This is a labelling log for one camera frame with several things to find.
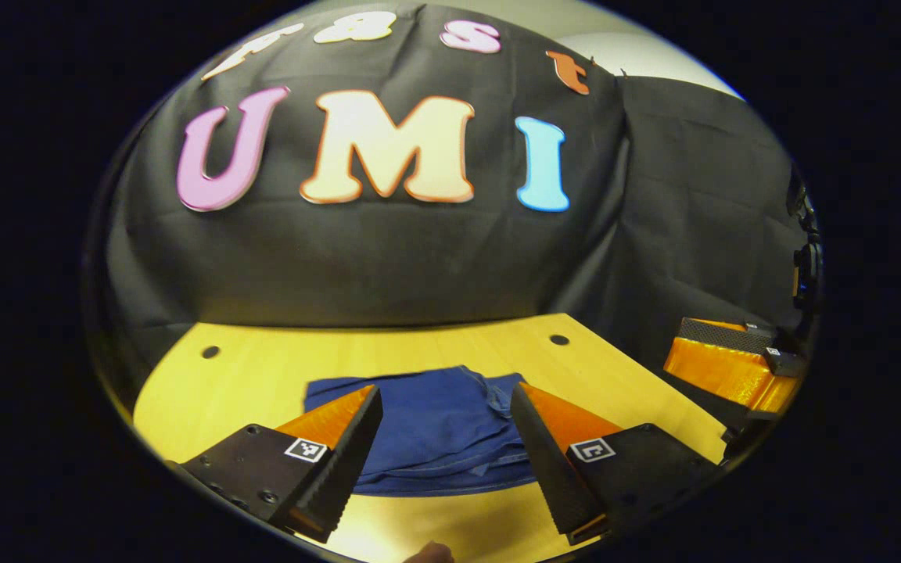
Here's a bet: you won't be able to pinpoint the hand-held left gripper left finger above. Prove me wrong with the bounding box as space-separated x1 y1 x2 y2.
181 385 383 543

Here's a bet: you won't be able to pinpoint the black backdrop cloth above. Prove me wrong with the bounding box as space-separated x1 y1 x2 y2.
99 4 811 407

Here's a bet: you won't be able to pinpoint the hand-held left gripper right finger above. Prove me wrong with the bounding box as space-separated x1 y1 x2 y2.
510 382 721 546

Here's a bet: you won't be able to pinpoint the blue jeans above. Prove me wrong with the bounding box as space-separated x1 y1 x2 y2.
303 365 545 497

